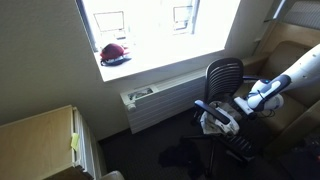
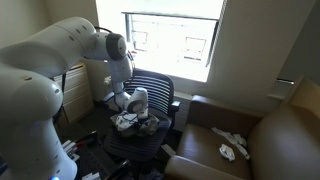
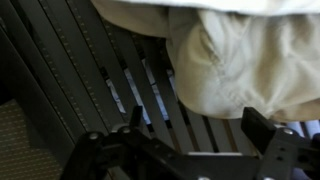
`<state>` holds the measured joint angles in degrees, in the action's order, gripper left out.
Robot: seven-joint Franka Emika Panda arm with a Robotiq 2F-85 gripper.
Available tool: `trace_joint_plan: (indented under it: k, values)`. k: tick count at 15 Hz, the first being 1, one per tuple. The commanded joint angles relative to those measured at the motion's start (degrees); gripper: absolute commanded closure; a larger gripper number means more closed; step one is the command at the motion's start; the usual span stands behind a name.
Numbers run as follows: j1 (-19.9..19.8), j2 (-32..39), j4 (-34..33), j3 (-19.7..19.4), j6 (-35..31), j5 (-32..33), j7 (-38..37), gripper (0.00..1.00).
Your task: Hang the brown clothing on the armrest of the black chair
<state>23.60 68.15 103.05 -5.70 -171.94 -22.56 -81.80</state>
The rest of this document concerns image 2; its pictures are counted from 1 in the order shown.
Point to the brown leather armchair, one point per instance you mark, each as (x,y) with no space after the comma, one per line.
(206,143)

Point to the white strip cloth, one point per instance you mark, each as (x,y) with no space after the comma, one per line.
(230,136)

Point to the white crumpled cloth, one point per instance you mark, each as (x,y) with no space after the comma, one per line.
(227,152)

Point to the white patterned clothing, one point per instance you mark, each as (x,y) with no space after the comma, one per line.
(123,122)

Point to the window with dark frame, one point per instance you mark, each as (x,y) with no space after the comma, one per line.
(128,30)

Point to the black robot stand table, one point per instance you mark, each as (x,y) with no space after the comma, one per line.
(100,156)

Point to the white flat floor item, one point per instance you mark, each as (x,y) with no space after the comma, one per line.
(168,150)

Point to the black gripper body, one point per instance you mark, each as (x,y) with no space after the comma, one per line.
(141,122)

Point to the light wooden filing cabinet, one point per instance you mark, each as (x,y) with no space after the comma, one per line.
(78,96)

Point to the white small box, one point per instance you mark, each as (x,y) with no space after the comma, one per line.
(90,176)

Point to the brown clothing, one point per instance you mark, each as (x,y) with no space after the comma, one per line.
(150,127)

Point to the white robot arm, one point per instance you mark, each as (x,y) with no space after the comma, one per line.
(33,100)

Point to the black office chair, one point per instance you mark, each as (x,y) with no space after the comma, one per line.
(150,86)

